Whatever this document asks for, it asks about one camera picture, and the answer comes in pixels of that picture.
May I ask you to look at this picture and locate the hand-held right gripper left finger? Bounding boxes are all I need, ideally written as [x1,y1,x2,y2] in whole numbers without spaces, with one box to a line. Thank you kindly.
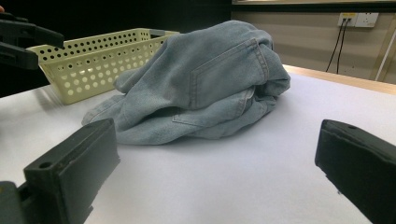
[22,118,121,224]

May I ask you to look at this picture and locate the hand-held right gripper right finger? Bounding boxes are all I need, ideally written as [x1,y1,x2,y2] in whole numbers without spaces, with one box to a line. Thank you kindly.
[314,119,396,224]

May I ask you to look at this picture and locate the pale yellow perforated plastic basket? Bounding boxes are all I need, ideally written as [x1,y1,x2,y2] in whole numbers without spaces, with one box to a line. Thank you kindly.
[27,27,180,105]

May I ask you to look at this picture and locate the light blue denim jeans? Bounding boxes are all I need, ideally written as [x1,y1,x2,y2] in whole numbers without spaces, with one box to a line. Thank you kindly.
[81,20,292,147]

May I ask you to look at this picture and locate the black curtain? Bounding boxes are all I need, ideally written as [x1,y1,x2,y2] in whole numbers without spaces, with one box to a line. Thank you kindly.
[0,0,233,98]

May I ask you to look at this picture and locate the wooden table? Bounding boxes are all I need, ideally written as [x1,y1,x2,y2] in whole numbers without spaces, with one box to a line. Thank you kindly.
[283,63,396,96]

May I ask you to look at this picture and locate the white table cover sheet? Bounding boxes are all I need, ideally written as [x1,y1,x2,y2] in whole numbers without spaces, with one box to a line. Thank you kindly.
[0,73,396,224]

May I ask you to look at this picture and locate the black horizontal bar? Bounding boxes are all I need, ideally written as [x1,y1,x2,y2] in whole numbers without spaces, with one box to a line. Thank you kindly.
[232,0,396,13]

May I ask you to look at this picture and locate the black wall cable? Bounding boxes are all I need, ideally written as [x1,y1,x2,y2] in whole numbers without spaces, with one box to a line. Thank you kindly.
[325,19,346,73]
[335,19,349,75]

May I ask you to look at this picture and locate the white wall socket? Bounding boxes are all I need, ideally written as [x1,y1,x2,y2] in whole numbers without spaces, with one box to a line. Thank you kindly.
[337,12,380,28]

